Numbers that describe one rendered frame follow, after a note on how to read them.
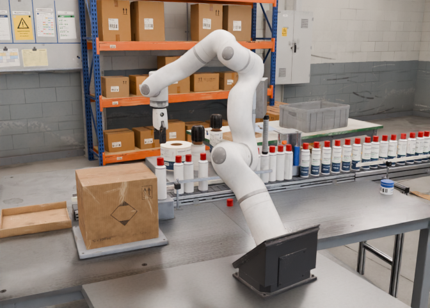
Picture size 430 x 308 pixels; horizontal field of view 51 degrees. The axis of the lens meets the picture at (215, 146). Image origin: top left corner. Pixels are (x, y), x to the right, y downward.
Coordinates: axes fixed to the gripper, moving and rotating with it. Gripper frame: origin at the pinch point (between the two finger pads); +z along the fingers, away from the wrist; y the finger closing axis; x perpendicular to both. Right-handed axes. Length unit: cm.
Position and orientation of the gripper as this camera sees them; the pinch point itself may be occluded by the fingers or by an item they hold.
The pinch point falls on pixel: (160, 139)
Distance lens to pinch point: 212.5
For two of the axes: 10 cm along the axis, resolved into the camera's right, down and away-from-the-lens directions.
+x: -9.2, 0.9, -3.7
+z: -0.1, 9.7, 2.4
